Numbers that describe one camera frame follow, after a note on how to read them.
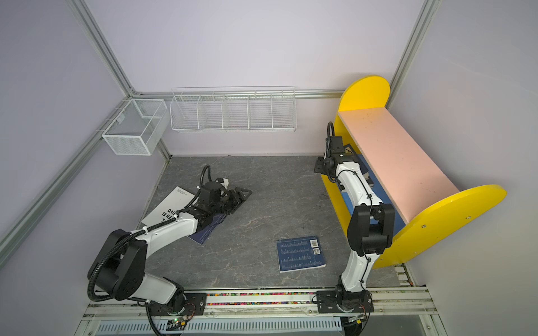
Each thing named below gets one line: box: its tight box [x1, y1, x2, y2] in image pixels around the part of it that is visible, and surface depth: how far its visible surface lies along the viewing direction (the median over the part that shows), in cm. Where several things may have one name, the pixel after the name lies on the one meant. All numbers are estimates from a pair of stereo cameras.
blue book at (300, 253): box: [276, 235, 327, 273], surface depth 86 cm
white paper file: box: [140, 186, 196, 227], surface depth 98 cm
